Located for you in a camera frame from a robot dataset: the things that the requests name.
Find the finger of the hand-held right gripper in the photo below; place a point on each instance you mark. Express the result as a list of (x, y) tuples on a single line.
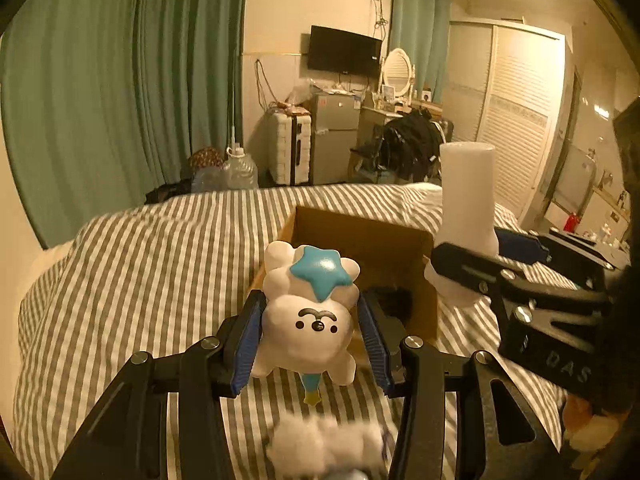
[(520, 246), (465, 265)]

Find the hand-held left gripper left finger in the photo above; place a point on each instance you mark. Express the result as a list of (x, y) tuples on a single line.
[(246, 347)]

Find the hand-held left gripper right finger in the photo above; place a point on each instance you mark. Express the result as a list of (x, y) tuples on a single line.
[(376, 347)]

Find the white bear figure blue star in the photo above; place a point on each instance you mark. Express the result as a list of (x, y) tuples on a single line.
[(300, 330)]

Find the white plastic cup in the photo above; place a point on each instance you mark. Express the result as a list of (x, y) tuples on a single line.
[(467, 195)]

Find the cardboard box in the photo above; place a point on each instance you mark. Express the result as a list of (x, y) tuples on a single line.
[(390, 250)]

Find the person's right hand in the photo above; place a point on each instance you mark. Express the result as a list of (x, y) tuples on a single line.
[(592, 427)]

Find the white side desk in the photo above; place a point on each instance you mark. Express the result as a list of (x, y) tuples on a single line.
[(600, 210)]

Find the white fluffy toy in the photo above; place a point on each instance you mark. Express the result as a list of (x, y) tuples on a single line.
[(325, 440)]

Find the striped grey white duvet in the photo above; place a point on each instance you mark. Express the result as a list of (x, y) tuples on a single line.
[(150, 280)]

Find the white sliding door wardrobe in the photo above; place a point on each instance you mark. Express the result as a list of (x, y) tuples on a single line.
[(515, 110)]

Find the black clothes pile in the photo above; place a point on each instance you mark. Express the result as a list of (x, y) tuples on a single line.
[(405, 140)]

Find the dressing table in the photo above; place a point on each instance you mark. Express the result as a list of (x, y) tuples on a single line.
[(372, 120)]

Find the clear water jug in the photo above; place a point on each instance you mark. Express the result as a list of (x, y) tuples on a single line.
[(240, 170)]

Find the silver mini fridge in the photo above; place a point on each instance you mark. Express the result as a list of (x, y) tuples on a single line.
[(335, 140)]

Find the floral patterned bag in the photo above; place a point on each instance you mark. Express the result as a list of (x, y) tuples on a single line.
[(206, 158)]

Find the white oval vanity mirror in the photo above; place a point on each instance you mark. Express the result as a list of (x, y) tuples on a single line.
[(398, 72)]

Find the white suitcase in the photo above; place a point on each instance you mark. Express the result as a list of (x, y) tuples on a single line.
[(287, 147)]

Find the clear plastic bag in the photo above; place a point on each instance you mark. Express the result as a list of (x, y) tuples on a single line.
[(300, 94)]

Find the teal window curtain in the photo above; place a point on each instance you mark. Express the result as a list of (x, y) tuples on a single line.
[(417, 30)]

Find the green curtain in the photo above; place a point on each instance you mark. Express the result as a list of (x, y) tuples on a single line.
[(125, 85)]

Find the black wall television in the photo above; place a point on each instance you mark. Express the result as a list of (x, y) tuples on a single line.
[(342, 50)]

